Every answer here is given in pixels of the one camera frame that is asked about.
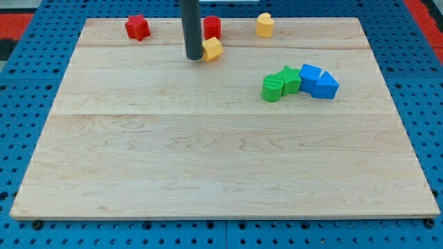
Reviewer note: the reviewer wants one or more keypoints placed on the green cylinder block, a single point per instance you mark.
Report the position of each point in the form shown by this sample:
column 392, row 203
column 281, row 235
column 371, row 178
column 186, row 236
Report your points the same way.
column 272, row 87

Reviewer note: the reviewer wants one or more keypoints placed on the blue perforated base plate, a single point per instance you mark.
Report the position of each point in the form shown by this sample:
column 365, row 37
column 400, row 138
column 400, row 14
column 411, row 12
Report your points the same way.
column 34, row 71

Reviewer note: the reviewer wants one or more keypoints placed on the green star block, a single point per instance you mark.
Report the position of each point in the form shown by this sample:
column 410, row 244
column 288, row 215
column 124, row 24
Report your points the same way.
column 291, row 80

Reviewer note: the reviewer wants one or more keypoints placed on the light wooden board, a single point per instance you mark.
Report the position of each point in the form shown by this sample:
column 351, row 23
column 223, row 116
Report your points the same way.
column 139, row 132

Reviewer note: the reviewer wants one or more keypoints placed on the red star block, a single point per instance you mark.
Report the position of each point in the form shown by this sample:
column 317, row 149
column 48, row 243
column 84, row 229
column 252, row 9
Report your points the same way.
column 137, row 27

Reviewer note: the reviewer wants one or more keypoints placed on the blue cube block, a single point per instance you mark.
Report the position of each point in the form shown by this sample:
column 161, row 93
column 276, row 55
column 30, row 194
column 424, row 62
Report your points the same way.
column 309, row 76

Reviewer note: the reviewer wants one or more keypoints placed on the yellow hexagon block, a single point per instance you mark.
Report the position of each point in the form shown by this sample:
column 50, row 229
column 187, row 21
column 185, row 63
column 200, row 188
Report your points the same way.
column 212, row 49

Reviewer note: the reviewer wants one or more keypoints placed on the blue triangle block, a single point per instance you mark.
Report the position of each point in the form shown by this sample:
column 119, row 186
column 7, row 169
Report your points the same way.
column 326, row 87

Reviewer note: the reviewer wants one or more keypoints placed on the red cylinder block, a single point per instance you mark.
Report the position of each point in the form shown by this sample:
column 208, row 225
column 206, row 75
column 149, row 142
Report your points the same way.
column 212, row 27

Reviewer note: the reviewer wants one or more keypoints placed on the yellow heart block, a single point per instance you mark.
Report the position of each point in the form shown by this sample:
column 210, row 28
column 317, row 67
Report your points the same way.
column 264, row 25

